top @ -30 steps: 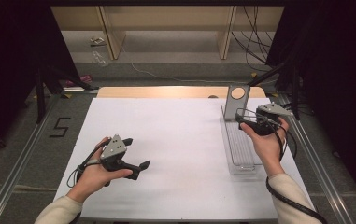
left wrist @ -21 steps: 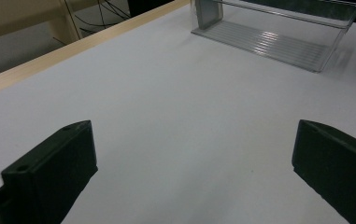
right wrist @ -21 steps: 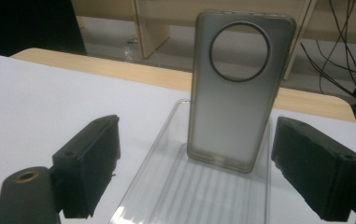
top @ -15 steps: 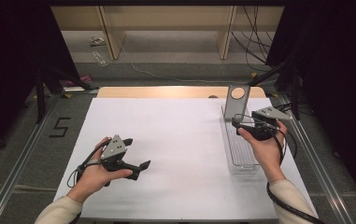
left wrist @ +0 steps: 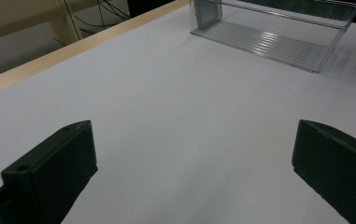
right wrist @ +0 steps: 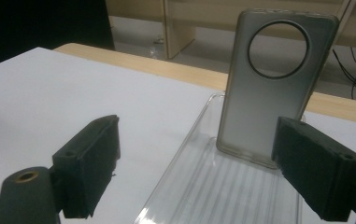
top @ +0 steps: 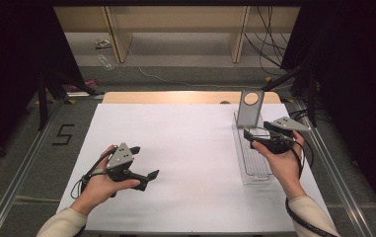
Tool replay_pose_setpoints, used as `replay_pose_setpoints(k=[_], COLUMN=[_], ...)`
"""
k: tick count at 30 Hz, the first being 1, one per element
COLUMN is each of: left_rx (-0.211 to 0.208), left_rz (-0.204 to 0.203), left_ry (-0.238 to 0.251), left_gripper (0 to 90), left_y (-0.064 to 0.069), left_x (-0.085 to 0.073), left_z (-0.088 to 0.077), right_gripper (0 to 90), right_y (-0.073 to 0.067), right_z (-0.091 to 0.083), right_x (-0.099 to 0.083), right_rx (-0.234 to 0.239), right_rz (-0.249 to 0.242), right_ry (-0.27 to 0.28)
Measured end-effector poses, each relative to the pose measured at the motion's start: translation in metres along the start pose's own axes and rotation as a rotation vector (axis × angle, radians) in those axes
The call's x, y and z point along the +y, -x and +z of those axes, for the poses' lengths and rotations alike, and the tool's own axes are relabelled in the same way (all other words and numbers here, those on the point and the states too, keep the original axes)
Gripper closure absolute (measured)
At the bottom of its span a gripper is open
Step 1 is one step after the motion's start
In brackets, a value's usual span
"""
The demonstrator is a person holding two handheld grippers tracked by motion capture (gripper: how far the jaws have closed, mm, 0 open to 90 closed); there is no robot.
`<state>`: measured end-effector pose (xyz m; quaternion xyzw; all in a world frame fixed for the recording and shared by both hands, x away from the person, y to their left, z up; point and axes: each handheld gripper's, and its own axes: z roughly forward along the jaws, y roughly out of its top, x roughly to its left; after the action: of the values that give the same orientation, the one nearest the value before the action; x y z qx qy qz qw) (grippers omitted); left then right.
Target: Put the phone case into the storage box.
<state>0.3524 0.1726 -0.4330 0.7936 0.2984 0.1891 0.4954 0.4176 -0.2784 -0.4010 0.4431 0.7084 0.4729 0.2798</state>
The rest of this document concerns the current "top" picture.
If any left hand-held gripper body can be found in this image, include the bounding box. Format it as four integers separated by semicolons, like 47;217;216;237
105;141;141;184

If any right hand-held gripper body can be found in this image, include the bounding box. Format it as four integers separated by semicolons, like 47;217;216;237
251;116;312;156

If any clear plastic box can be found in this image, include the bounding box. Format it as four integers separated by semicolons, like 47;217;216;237
233;110;274;187

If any grey phone case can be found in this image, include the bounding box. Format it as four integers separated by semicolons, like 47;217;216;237
236;89;265;129

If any person's left hand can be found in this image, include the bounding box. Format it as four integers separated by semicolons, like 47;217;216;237
71;144;141;216

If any person's right hand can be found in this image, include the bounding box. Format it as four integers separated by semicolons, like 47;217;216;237
252;129;307;200

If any white table board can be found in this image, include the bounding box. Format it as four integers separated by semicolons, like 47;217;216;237
50;103;338;235

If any black metal stand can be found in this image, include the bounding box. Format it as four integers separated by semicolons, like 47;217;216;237
37;69;107;132
260;63;319;128

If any light wooden table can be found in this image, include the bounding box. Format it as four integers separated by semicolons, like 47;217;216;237
102;91;282;106

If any pink floor item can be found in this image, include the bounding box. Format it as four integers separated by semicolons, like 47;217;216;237
69;78;98;93

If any black curtain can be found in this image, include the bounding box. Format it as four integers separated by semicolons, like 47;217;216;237
0;0;85;174
279;0;376;226

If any clear plastic packaging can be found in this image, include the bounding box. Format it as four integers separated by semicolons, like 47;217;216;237
97;53;114;71

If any small grey floor item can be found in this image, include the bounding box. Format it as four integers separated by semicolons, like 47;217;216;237
94;38;113;50

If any light wooden shelf unit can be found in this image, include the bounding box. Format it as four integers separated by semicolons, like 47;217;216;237
52;5;302;64

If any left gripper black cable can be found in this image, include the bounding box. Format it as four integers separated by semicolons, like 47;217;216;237
69;152;112;200

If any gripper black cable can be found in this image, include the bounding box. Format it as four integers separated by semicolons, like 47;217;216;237
261;126;338;237
69;152;112;200

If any black floor cable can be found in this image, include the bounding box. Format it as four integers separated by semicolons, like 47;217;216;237
288;108;333;170

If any aluminium floor rail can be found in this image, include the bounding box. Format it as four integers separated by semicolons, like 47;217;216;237
292;98;375;237
0;98;67;237

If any bundle of black cables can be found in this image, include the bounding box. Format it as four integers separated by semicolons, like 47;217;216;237
244;5;292;77

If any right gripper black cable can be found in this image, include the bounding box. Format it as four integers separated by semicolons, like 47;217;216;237
261;126;338;237

